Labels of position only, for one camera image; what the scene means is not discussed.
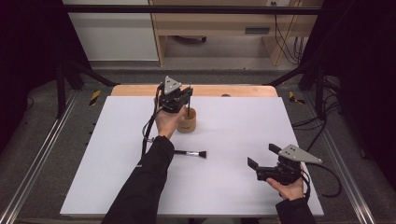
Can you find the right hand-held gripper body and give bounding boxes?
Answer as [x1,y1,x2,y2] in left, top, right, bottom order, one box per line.
[255,144,323,186]

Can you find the black curtain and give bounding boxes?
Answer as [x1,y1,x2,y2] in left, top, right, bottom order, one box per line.
[300,0,396,190]
[0,0,92,153]

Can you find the white cabinet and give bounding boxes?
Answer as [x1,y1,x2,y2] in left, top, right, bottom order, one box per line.
[62,0,160,62]

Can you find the right hand-held gripper cable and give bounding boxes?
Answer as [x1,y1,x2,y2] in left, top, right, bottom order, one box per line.
[300,162,343,206]

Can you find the yellow clamp left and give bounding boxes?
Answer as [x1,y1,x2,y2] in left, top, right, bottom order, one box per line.
[89,90,102,106]

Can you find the yellow clamp right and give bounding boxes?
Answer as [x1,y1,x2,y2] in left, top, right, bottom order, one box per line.
[288,91,306,105]

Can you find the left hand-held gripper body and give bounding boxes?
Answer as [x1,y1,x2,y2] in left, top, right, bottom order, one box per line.
[158,76,188,114]

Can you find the thick black makeup brush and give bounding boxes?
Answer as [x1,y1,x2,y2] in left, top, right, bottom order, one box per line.
[173,149,207,160]

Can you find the black horizontal frame bar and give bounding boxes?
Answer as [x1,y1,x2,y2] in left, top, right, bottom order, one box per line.
[60,4,323,16]

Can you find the hanging black cables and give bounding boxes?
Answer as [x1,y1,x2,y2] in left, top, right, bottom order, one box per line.
[270,1,307,65]

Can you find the wooden cup with animal figure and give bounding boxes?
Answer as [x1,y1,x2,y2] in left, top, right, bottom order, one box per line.
[176,106,198,134]

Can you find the black floor cables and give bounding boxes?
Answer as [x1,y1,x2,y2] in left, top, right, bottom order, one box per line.
[290,76,344,147]

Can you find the yellow clamp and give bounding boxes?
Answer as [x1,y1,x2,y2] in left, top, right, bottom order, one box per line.
[288,91,306,105]
[89,90,102,106]

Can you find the aluminium floor rail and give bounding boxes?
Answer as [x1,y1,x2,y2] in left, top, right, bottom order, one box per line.
[0,90,80,224]
[303,91,377,224]

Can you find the light wooden desk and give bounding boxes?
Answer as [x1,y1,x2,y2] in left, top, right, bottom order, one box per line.
[148,0,323,67]

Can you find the white board sheet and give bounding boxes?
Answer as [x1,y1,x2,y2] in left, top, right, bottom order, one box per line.
[59,95,325,217]

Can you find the person's right hand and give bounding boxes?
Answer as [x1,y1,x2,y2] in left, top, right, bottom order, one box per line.
[265,167,305,202]

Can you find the black metal stand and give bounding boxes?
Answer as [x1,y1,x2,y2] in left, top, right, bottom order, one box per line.
[55,59,120,119]
[264,59,328,120]

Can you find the person's left hand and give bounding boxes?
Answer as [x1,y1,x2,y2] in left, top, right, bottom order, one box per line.
[154,97,187,140]

